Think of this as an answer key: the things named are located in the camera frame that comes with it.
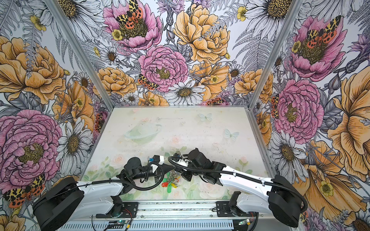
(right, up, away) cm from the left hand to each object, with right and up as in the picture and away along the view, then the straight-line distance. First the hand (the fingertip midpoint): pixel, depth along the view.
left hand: (173, 169), depth 76 cm
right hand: (+2, -2, 0) cm, 3 cm away
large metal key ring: (-1, -5, +5) cm, 8 cm away
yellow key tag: (0, -11, +5) cm, 12 cm away
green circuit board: (-27, -25, -5) cm, 37 cm away
